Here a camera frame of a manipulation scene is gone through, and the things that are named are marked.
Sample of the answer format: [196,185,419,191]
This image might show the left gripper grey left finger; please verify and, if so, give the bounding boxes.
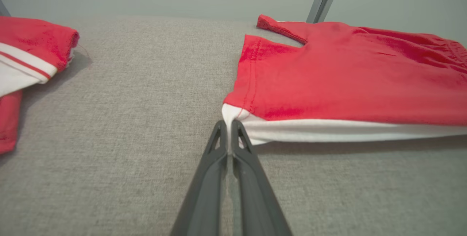
[171,120,228,236]

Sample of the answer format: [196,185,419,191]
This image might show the red white basketball shorts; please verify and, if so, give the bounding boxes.
[222,14,467,145]

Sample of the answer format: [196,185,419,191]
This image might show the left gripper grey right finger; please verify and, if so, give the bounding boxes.
[231,119,292,236]

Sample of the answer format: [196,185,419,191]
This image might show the red Bulls 23 jersey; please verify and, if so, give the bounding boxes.
[0,16,80,155]

